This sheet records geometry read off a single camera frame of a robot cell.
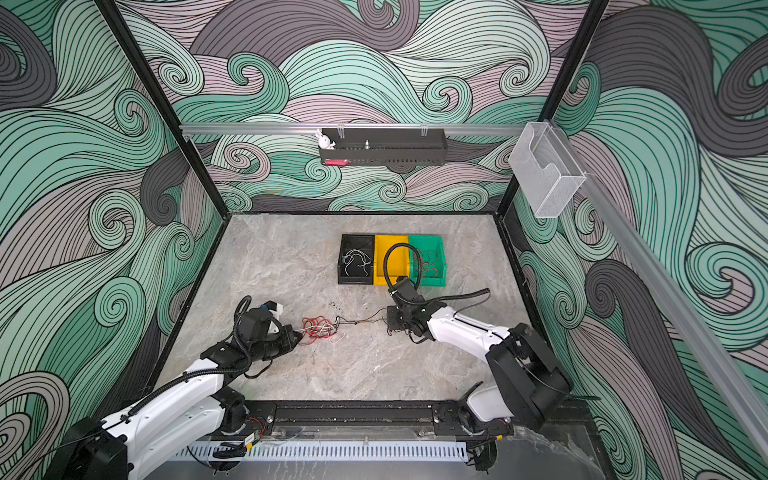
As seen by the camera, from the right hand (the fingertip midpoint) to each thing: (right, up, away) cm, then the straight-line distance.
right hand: (393, 316), depth 89 cm
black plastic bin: (-12, +16, +13) cm, 24 cm away
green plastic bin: (+17, +22, +15) cm, 31 cm away
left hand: (-26, -4, -4) cm, 27 cm away
